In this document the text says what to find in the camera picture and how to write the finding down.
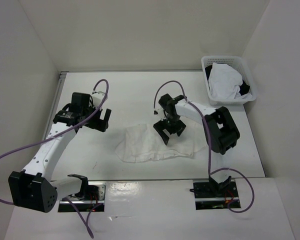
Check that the white plastic basket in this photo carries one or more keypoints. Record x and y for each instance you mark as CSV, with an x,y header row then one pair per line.
x,y
240,65

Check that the black garment in basket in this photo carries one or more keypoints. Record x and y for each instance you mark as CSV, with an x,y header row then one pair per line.
x,y
245,88

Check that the white skirt in basket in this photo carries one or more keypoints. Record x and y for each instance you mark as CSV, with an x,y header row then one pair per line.
x,y
225,81

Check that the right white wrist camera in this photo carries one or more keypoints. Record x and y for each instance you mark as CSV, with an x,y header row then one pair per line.
x,y
159,113

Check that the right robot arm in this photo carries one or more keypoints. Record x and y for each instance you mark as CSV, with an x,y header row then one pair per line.
x,y
220,130

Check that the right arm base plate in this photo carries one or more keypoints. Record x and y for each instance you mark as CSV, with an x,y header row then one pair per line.
x,y
205,199

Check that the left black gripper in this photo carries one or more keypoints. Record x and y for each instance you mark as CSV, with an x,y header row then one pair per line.
x,y
99,124

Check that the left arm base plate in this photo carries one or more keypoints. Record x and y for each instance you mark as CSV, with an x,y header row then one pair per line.
x,y
94,198

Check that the cream pleated skirt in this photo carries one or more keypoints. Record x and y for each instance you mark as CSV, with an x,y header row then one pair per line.
x,y
141,143

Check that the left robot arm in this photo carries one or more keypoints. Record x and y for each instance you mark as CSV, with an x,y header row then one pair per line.
x,y
33,187

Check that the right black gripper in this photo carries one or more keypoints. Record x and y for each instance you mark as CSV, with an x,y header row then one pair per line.
x,y
159,127

